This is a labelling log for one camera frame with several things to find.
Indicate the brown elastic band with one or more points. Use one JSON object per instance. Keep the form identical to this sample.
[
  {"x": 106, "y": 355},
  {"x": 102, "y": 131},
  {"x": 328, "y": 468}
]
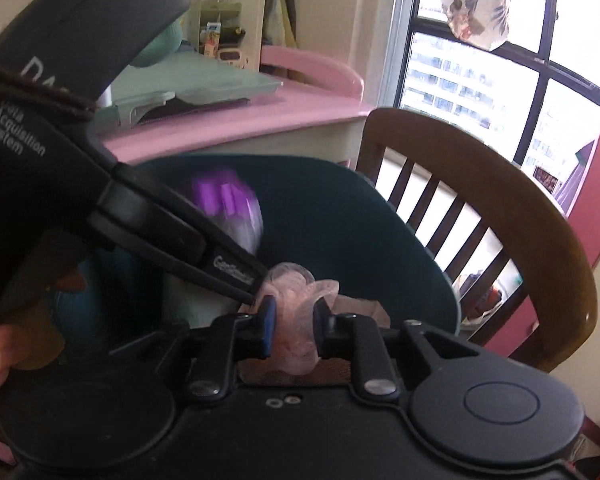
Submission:
[{"x": 55, "y": 95}]

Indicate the green plastic tray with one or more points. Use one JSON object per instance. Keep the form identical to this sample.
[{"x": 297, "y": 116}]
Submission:
[{"x": 195, "y": 87}]

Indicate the pink desk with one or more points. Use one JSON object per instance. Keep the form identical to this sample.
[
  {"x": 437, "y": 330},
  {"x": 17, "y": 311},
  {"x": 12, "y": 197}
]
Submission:
[{"x": 290, "y": 115}]

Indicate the brown wooden chair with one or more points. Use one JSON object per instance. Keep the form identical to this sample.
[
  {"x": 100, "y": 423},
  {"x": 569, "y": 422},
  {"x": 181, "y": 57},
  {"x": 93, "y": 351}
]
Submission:
[{"x": 520, "y": 195}]

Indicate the green desk organizer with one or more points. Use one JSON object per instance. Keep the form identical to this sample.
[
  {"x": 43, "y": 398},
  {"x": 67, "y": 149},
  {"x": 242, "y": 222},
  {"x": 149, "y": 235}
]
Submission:
[{"x": 220, "y": 25}]

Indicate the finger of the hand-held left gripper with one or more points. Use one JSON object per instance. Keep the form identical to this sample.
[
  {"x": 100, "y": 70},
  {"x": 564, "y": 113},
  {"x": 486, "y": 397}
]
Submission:
[
  {"x": 160, "y": 255},
  {"x": 180, "y": 212}
]

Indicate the purple and white wrapper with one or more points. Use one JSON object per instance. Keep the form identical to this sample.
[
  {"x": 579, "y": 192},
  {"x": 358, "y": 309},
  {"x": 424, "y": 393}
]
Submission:
[{"x": 230, "y": 200}]

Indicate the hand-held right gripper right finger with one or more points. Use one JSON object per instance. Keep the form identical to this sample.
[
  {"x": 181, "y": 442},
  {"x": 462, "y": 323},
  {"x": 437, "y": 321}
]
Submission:
[{"x": 322, "y": 331}]

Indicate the dark teal bin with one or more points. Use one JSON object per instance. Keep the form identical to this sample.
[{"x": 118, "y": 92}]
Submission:
[{"x": 340, "y": 220}]

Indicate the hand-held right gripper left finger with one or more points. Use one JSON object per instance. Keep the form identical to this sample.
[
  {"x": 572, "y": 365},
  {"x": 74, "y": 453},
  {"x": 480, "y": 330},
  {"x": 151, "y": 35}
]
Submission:
[{"x": 268, "y": 329}]

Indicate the green plush toy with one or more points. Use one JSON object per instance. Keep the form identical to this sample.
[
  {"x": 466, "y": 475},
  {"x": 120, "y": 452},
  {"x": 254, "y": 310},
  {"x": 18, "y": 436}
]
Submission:
[{"x": 157, "y": 47}]

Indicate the beige hanging curtain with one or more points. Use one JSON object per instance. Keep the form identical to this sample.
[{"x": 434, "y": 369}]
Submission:
[{"x": 280, "y": 5}]

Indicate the floral hanging cloth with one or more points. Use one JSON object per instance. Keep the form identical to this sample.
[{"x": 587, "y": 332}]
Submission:
[{"x": 472, "y": 5}]

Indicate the black framed window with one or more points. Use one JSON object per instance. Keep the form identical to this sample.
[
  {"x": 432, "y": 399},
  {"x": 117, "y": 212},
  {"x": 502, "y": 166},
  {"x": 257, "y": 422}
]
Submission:
[{"x": 540, "y": 67}]

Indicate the pink sheer fabric piece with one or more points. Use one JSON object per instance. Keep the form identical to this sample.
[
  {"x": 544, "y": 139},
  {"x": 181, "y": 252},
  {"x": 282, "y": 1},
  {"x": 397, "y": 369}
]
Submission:
[{"x": 295, "y": 305}]

